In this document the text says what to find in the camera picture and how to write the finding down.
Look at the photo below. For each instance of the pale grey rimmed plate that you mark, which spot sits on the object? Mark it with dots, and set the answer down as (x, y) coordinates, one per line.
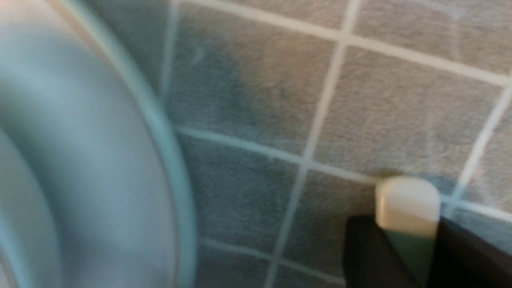
(94, 188)

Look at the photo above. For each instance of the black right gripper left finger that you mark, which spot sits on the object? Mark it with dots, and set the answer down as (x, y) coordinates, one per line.
(369, 259)

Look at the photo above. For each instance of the grey checked tablecloth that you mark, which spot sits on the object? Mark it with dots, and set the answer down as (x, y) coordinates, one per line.
(288, 111)

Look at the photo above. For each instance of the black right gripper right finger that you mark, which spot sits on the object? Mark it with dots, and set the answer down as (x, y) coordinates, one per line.
(464, 260)

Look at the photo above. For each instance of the plain white ceramic spoon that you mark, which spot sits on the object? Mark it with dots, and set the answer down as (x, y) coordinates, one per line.
(408, 205)

